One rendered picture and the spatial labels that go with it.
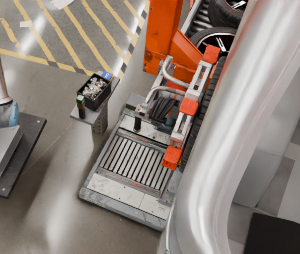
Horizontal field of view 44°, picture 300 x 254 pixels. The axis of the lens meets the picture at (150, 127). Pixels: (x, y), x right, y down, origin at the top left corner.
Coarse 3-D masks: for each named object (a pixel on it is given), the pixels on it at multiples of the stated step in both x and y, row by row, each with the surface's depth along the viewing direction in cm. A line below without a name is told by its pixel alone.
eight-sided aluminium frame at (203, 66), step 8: (200, 64) 184; (208, 64) 185; (200, 72) 209; (208, 72) 182; (192, 80) 178; (192, 88) 176; (200, 88) 176; (192, 96) 174; (200, 96) 223; (176, 128) 178; (184, 128) 177; (176, 136) 178; (184, 136) 177; (176, 144) 217; (184, 144) 221
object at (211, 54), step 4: (208, 44) 192; (208, 48) 192; (212, 48) 192; (216, 48) 191; (220, 48) 191; (204, 52) 193; (208, 52) 192; (212, 52) 192; (216, 52) 191; (204, 56) 193; (208, 56) 193; (212, 56) 192; (216, 56) 192; (204, 60) 193; (208, 60) 193; (212, 60) 192; (216, 60) 192
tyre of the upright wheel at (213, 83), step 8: (224, 56) 190; (216, 72) 175; (216, 80) 172; (208, 88) 171; (208, 96) 169; (208, 104) 168; (200, 112) 169; (200, 120) 169; (192, 128) 172; (192, 136) 172; (192, 144) 173; (184, 152) 178; (184, 160) 180; (184, 168) 186
